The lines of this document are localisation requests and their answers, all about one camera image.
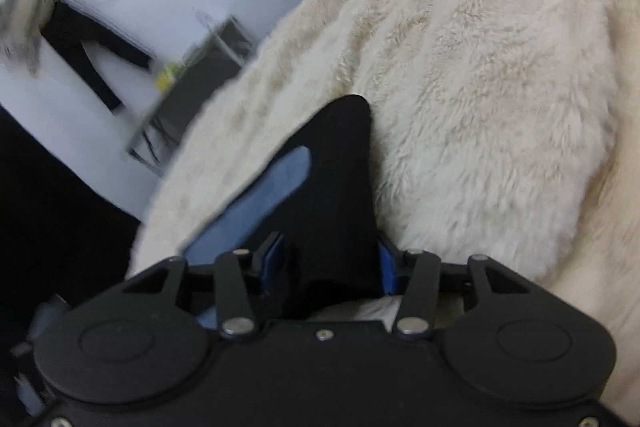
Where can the cream fluffy blanket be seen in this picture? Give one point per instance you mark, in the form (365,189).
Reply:
(475,82)

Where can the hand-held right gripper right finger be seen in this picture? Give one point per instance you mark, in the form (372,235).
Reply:
(386,269)

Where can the black curtain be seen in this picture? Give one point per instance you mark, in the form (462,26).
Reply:
(50,207)

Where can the black garment with blue lining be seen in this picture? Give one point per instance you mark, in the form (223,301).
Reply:
(330,187)

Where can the beige bed sheet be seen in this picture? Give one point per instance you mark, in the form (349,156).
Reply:
(620,207)

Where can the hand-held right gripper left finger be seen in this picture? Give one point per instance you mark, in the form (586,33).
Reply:
(272,262)

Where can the grey folding table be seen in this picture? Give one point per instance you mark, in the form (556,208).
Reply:
(185,107)

